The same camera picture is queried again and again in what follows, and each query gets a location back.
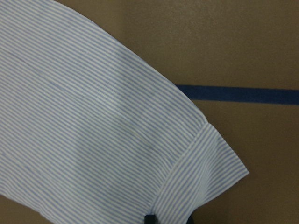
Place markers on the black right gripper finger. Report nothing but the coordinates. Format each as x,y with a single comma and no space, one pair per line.
150,219

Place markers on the blue striped button shirt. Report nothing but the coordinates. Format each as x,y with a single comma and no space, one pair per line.
92,134

